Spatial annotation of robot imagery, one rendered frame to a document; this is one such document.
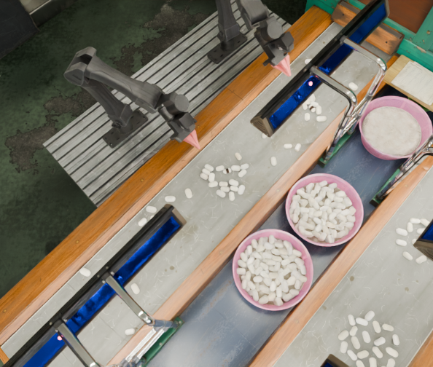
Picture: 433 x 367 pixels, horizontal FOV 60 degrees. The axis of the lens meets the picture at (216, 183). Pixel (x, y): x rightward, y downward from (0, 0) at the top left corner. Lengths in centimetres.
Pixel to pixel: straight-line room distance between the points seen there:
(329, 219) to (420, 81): 67
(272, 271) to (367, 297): 31
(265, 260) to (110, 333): 57
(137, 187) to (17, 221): 119
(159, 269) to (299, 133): 74
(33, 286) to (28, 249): 95
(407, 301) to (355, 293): 17
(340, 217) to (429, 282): 35
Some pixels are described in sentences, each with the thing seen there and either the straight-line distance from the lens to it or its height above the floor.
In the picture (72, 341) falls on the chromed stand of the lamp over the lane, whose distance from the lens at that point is 99.
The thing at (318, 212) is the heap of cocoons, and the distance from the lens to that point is 138.
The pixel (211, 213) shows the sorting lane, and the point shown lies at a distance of 136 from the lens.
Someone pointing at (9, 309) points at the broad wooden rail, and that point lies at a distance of 149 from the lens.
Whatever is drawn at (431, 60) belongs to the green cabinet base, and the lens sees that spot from 175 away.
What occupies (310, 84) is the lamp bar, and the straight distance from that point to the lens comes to 120.
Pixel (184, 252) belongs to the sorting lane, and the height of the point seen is 74.
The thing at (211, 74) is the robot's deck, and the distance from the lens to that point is 174.
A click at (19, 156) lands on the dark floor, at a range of 265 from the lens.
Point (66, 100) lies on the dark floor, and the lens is 272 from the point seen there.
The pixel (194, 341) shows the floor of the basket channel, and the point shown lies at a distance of 137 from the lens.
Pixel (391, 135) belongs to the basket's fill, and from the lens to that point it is 160.
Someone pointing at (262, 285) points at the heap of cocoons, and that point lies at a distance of 131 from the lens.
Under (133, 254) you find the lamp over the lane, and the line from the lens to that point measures 99.
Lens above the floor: 204
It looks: 68 degrees down
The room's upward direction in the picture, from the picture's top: 9 degrees counter-clockwise
